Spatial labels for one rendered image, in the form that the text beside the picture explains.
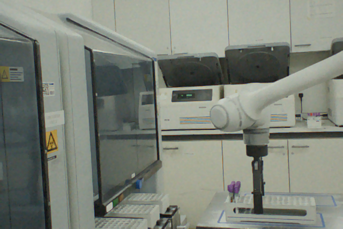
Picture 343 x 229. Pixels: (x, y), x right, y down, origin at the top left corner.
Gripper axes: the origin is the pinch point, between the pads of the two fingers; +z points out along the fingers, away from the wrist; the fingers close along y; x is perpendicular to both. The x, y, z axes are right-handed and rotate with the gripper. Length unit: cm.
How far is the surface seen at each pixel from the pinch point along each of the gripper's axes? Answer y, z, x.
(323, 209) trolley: 11.8, 5.4, -21.8
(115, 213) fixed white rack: -15, 1, 48
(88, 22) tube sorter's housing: 13, -70, 67
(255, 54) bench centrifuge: 214, -62, 14
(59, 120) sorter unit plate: -64, -36, 38
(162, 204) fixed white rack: 1.3, 2.0, 35.7
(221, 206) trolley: 10.8, 5.3, 15.1
